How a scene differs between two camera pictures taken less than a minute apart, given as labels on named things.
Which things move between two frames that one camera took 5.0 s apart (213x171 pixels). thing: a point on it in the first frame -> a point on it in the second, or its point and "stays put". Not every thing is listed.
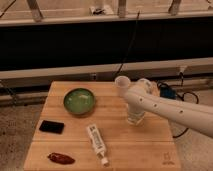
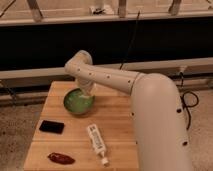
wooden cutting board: (85, 126) stays put
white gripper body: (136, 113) -> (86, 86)
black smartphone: (52, 126) stays put
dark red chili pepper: (61, 158) stays put
